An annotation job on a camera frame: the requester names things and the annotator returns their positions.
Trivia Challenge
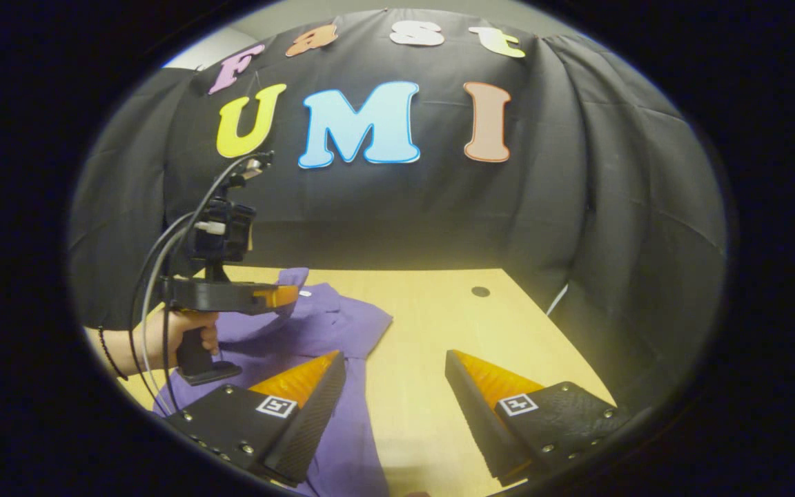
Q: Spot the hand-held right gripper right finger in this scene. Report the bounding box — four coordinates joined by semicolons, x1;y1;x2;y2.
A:
444;349;636;487

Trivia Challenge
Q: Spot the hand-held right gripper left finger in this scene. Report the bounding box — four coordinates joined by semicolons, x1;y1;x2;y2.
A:
163;351;347;487

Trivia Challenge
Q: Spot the purple button-up shirt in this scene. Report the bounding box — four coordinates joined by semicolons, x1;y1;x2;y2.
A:
153;268;395;497

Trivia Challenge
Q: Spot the black wrist band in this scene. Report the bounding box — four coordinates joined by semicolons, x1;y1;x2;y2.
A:
97;326;129;382

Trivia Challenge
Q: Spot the black backdrop cloth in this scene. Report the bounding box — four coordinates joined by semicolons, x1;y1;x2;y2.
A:
70;8;726;408

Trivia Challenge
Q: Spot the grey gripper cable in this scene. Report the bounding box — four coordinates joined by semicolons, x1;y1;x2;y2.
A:
141;155;255;415

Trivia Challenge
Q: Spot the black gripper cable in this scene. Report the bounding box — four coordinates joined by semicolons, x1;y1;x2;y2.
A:
128;211;198;398

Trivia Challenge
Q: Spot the white wall cable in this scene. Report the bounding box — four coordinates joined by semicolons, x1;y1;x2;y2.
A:
546;283;571;317

